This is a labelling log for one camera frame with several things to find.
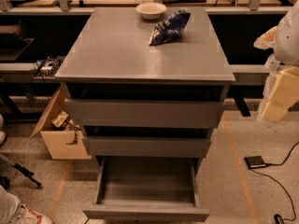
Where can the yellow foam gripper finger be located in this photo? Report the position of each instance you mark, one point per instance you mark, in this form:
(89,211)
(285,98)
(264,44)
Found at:
(267,40)
(284,94)

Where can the blue chip bag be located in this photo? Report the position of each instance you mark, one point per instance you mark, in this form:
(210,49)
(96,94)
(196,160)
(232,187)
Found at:
(169,28)

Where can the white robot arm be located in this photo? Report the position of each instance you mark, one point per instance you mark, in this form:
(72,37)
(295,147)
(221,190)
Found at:
(286,50)

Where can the grey drawer cabinet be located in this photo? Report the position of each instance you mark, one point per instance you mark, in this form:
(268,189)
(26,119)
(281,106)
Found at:
(112,60)

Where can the grey open bottom drawer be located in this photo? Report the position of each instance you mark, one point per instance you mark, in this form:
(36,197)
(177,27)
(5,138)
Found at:
(146,189)

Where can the grey top drawer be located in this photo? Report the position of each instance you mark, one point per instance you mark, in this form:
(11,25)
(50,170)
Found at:
(154,114)

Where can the grey middle drawer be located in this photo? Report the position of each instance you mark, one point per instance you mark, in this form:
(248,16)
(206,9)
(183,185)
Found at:
(147,147)

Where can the hand sanitizer bottle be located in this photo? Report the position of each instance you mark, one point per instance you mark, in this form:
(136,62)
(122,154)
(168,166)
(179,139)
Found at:
(272,63)

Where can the black foot pedal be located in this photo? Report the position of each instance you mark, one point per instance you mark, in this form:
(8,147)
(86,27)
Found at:
(254,162)

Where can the white bowl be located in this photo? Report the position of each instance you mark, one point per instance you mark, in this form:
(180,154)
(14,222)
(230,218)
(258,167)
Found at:
(151,10)

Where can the small box in carton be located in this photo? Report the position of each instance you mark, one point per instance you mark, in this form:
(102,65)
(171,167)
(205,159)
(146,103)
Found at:
(60,119)

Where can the black patterned notebook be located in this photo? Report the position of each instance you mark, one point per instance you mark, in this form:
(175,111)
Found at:
(49,66)

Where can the cardboard box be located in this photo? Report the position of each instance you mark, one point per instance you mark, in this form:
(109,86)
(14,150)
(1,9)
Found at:
(62,143)

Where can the black tool on floor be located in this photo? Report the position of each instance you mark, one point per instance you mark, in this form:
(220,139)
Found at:
(22,169)

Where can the white red sneaker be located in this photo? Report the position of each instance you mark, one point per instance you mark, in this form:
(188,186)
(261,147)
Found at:
(27,215)

